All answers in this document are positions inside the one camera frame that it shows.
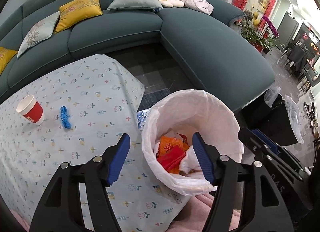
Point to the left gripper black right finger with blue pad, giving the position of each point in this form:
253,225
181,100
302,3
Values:
263,208

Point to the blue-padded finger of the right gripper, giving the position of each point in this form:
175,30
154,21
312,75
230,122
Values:
283,153

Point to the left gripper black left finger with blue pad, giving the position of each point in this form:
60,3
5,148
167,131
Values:
59,208

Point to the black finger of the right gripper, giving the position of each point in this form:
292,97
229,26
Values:
291,185

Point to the blue wrapper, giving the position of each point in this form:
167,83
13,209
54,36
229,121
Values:
64,118

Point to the orange snack bag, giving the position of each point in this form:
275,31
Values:
168,143

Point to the white tissue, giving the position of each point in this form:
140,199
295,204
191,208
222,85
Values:
189,163

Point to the white lined trash bin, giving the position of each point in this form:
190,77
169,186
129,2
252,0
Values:
182,114

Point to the floral tablecloth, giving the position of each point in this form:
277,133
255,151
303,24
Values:
102,99

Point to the potted orchid plant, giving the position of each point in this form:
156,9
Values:
259,32

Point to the teal sectional sofa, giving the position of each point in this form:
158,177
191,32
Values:
214,57

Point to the yellow cushion left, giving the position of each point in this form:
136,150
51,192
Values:
5,57

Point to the yellow cushion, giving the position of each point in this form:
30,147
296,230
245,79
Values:
75,11
5,57

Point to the white patterned cushion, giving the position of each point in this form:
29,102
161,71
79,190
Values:
199,5

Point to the pale blue cushion left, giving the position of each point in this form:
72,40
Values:
41,31

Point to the pale blue cushion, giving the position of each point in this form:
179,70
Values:
135,5
41,31

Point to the yellow cushion centre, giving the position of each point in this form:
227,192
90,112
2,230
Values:
75,11

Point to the pale blue cushion right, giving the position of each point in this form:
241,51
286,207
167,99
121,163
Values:
135,5

